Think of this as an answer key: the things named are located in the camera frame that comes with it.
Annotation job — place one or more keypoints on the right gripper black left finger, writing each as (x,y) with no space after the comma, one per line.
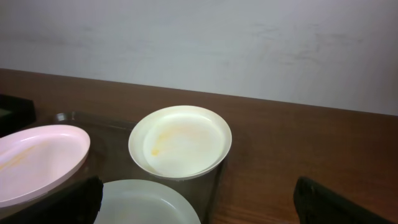
(79,203)

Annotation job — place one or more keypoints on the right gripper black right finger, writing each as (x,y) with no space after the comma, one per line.
(315,204)

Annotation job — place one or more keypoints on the pale green plate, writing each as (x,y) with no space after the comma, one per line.
(137,201)

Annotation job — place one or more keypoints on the pink plate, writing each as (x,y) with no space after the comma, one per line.
(36,160)

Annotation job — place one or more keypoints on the large dark serving tray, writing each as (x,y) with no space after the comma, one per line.
(110,160)

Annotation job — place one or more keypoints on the small black sponge tray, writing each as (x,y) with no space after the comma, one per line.
(16,113)

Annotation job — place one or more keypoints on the cream plate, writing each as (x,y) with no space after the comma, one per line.
(180,142)

